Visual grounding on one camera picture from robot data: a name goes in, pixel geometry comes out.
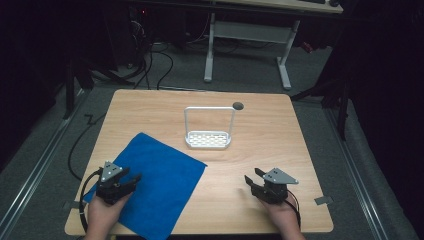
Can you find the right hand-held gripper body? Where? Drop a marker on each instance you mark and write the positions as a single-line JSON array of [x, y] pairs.
[[278, 176]]

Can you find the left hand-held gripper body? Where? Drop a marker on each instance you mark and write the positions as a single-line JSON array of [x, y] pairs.
[[109, 171]]

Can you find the blue cloth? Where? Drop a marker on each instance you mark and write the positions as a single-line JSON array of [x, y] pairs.
[[160, 173]]

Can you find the person's right hand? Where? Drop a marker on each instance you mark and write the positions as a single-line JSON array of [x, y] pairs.
[[285, 215]]

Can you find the person's left hand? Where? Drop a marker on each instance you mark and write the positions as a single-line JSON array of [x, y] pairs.
[[103, 215]]

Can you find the grey tape piece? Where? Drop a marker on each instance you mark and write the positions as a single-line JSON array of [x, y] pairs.
[[323, 200], [70, 205]]

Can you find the black metal stand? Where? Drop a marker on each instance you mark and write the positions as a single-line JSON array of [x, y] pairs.
[[69, 93], [343, 116]]

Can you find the small red object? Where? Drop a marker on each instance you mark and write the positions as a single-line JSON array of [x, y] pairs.
[[307, 47]]

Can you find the white-framed wooden desk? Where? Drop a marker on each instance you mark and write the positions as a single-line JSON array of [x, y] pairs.
[[250, 31]]

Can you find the black keyboard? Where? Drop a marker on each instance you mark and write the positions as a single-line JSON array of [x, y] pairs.
[[311, 1]]

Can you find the black computer mouse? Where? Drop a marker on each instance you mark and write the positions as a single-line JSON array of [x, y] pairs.
[[333, 2]]

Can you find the metal floor rail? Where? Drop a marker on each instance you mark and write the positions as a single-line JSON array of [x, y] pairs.
[[36, 170], [353, 173]]

